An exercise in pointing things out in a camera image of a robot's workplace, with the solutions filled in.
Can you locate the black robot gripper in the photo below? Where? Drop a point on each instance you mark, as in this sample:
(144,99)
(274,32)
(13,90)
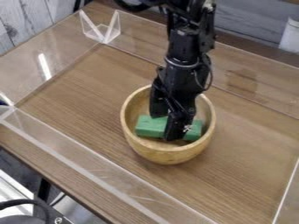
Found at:
(181,84)

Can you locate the green rectangular block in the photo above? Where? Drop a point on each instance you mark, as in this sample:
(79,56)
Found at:
(151,127)

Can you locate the brown wooden bowl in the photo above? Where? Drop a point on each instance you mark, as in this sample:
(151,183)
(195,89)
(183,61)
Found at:
(157,151)

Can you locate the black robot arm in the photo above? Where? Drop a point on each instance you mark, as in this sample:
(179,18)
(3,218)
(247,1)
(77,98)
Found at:
(189,31)

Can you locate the white cylindrical container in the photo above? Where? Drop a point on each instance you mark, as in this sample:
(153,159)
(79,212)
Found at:
(290,38)

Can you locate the black table leg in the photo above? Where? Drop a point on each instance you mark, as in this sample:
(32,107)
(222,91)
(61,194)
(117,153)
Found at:
(44,190)

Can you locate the clear acrylic corner bracket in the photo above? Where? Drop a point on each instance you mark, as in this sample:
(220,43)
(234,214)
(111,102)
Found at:
(103,32)

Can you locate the clear acrylic front wall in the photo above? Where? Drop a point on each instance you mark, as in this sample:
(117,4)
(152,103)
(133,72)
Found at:
(112,192)

